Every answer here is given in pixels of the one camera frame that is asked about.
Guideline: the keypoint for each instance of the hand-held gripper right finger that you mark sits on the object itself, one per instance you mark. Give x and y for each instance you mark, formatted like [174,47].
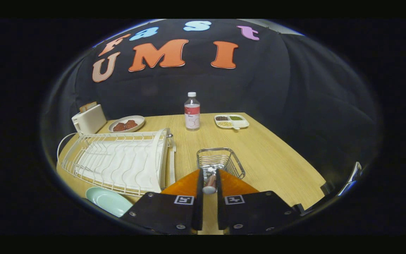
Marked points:
[256,211]

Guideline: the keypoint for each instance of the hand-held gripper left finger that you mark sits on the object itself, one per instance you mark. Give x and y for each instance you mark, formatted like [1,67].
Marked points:
[160,211]

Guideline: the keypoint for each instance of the light green plate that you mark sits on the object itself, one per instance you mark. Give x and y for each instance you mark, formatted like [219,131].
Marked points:
[108,200]

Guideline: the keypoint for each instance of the beige plate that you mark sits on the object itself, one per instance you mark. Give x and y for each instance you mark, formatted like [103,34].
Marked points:
[137,120]

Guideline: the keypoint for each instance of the white divided tray with beans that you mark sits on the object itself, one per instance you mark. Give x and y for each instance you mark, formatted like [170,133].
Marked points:
[242,123]

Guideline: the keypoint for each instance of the brown meat piece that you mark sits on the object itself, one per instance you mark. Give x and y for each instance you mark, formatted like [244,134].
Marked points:
[119,127]
[131,124]

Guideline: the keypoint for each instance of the clear bottle with red label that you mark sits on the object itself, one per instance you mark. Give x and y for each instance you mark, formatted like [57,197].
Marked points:
[192,113]

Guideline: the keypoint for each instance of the white toaster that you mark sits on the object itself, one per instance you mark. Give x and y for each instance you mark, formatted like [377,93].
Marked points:
[90,120]

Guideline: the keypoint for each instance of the toast slices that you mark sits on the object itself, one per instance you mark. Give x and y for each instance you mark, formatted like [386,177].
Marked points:
[88,106]

